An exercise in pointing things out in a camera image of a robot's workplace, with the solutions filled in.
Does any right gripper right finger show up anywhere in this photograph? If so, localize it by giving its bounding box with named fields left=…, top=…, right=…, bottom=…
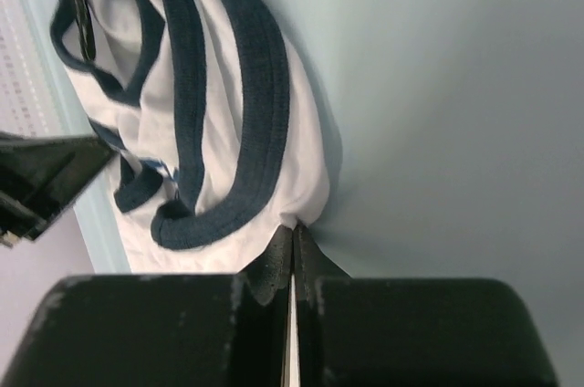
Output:
left=294, top=225, right=558, bottom=386

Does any white tank top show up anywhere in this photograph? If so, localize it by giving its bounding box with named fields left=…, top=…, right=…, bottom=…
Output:
left=49, top=0, right=329, bottom=273

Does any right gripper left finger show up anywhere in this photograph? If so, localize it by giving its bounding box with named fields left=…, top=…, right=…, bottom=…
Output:
left=2, top=227, right=292, bottom=386

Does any white plastic basket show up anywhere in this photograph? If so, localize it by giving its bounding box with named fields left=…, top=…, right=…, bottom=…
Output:
left=1, top=0, right=62, bottom=137

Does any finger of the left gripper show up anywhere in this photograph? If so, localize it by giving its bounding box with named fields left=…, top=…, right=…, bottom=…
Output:
left=1, top=131, right=115, bottom=248

